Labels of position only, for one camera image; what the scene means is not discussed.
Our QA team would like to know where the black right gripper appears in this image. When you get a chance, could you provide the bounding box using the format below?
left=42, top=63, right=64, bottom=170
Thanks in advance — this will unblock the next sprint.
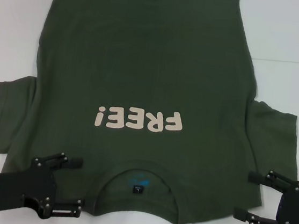
left=232, top=166, right=299, bottom=224

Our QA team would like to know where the dark green FREE print t-shirt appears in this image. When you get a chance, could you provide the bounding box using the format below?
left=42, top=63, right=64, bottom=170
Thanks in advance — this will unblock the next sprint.
left=0, top=0, right=299, bottom=224

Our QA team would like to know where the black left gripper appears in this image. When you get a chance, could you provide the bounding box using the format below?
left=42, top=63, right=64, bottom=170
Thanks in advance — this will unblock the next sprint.
left=0, top=144, right=92, bottom=224

